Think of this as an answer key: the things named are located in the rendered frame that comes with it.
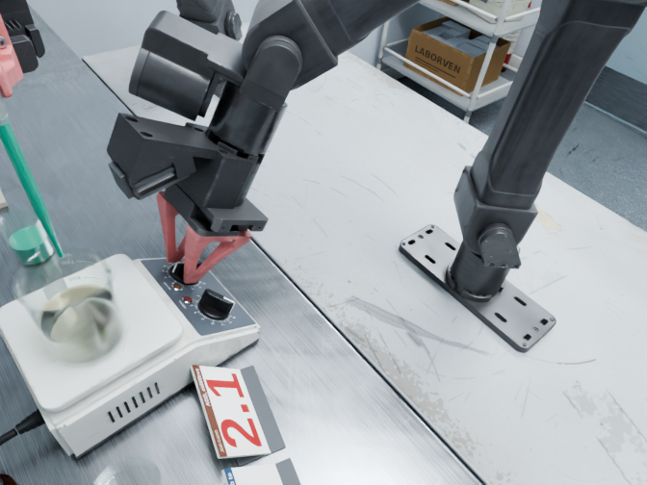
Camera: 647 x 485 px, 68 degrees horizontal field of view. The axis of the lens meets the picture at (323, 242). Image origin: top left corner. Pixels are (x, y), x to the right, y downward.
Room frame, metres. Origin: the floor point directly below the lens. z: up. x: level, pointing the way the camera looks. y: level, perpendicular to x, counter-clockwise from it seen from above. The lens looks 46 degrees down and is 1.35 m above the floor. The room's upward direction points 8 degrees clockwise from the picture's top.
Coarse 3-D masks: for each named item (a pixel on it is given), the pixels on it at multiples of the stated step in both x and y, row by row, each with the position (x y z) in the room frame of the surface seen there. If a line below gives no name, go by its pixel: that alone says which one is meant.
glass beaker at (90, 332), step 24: (24, 264) 0.21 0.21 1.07; (48, 264) 0.23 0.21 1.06; (72, 264) 0.24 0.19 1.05; (96, 264) 0.24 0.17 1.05; (24, 288) 0.20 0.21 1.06; (48, 288) 0.22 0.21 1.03; (48, 312) 0.18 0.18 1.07; (72, 312) 0.18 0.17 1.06; (96, 312) 0.20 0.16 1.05; (120, 312) 0.22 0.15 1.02; (48, 336) 0.18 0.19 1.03; (72, 336) 0.18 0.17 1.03; (96, 336) 0.19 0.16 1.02; (120, 336) 0.21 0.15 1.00; (72, 360) 0.18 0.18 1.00; (96, 360) 0.19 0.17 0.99
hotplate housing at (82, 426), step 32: (160, 288) 0.28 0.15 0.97; (224, 288) 0.33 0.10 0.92; (160, 352) 0.21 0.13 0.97; (192, 352) 0.22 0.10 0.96; (224, 352) 0.25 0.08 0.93; (128, 384) 0.18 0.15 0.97; (160, 384) 0.20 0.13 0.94; (32, 416) 0.16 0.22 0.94; (64, 416) 0.15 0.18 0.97; (96, 416) 0.16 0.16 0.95; (128, 416) 0.17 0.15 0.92; (64, 448) 0.14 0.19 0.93
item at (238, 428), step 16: (208, 384) 0.21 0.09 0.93; (224, 384) 0.22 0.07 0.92; (240, 384) 0.22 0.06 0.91; (224, 400) 0.20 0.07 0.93; (240, 400) 0.21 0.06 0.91; (224, 416) 0.18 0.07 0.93; (240, 416) 0.19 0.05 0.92; (224, 432) 0.17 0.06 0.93; (240, 432) 0.17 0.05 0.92; (256, 432) 0.18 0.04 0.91; (240, 448) 0.16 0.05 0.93; (256, 448) 0.16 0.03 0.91
